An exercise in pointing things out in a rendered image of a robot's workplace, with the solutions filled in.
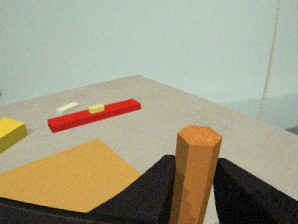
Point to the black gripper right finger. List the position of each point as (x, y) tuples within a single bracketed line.
[(241, 198)]

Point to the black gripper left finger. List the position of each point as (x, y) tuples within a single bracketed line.
[(148, 200)]

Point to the red long bar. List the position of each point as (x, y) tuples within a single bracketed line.
[(58, 124)]

